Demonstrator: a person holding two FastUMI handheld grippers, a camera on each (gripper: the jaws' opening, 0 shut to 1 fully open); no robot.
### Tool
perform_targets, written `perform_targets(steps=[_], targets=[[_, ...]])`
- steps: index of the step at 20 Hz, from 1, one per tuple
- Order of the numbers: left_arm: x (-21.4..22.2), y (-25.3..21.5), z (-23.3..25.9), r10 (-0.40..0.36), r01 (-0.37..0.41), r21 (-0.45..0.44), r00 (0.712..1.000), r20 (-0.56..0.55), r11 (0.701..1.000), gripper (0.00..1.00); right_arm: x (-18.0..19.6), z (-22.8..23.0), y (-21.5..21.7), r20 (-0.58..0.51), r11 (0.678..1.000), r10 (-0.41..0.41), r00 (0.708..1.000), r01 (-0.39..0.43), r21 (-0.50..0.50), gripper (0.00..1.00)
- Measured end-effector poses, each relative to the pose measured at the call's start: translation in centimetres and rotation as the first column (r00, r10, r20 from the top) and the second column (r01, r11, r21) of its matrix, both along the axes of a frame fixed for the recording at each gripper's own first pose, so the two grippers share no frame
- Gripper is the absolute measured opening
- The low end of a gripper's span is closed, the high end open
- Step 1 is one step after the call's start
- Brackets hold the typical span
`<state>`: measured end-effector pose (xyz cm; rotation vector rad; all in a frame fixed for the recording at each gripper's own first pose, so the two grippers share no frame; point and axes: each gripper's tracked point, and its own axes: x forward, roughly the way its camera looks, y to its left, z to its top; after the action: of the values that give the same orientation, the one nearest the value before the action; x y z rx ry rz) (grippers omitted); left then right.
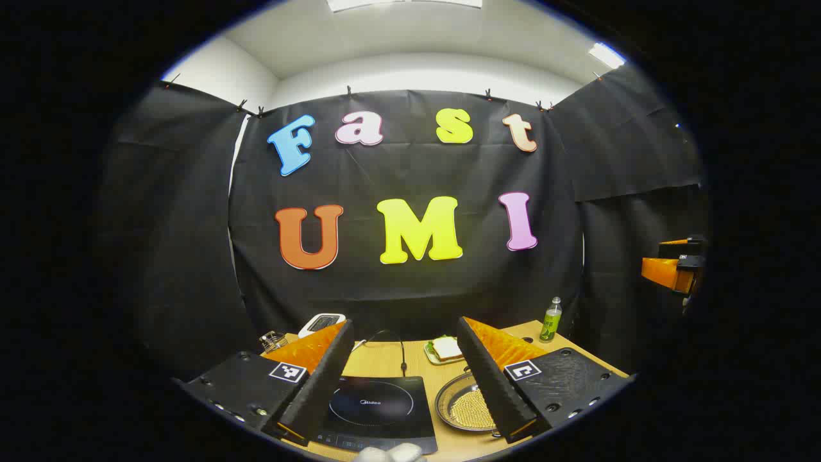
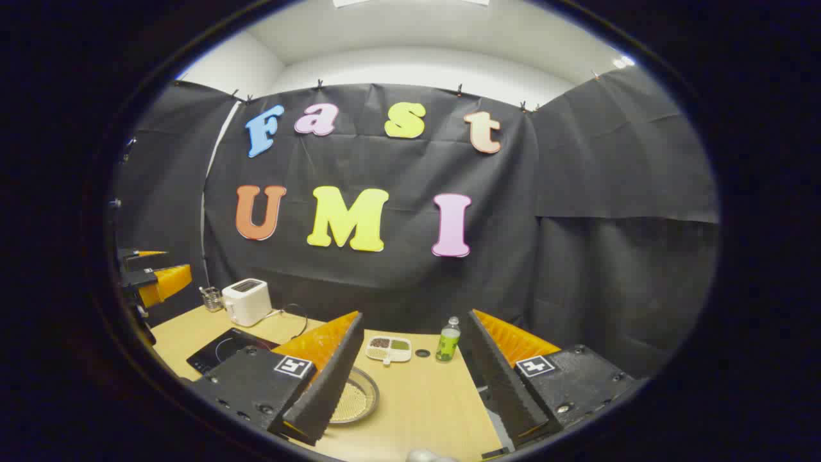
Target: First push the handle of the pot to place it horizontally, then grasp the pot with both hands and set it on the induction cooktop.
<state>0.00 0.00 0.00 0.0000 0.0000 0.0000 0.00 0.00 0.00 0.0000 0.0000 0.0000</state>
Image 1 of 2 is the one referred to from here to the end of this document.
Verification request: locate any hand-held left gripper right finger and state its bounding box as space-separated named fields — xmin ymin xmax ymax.
xmin=457 ymin=316 xmax=636 ymax=445

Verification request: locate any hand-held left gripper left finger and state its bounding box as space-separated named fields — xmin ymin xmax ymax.
xmin=173 ymin=319 xmax=355 ymax=447

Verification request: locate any steel pot with black handles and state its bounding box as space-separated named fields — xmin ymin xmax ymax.
xmin=435 ymin=371 xmax=502 ymax=438

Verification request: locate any black induction cooktop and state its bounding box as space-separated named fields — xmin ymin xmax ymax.
xmin=314 ymin=375 xmax=439 ymax=455

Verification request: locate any layer of yellow soybeans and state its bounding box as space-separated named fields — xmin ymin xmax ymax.
xmin=449 ymin=387 xmax=498 ymax=429

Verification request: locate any white bread sandwich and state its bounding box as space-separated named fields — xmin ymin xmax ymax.
xmin=432 ymin=336 xmax=464 ymax=360

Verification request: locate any white toaster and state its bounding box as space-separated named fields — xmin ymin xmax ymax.
xmin=298 ymin=313 xmax=347 ymax=339

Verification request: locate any pale green sandwich plate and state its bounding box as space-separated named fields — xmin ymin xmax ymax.
xmin=423 ymin=335 xmax=466 ymax=366

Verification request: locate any green drink bottle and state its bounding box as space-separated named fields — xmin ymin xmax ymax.
xmin=539 ymin=296 xmax=563 ymax=344

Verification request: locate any ceiling light panel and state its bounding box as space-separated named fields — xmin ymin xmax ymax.
xmin=327 ymin=0 xmax=483 ymax=13
xmin=588 ymin=42 xmax=627 ymax=70

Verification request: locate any black power cable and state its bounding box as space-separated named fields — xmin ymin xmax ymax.
xmin=351 ymin=329 xmax=409 ymax=377

